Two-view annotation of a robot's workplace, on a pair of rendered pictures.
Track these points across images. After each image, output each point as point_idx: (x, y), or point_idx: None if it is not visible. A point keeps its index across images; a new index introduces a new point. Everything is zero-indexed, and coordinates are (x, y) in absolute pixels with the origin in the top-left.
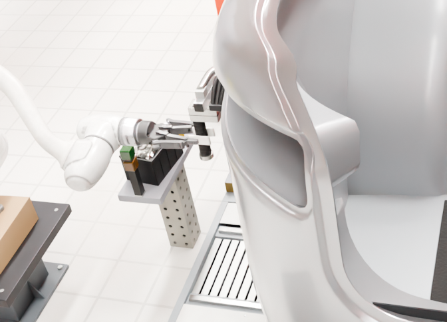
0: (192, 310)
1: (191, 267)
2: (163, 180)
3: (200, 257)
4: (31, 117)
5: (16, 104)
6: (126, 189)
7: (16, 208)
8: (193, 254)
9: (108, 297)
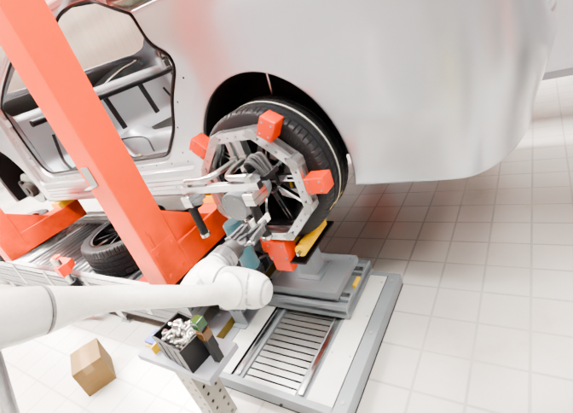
0: (315, 391)
1: (257, 409)
2: None
3: (261, 386)
4: (176, 287)
5: (147, 293)
6: (206, 373)
7: None
8: (244, 408)
9: None
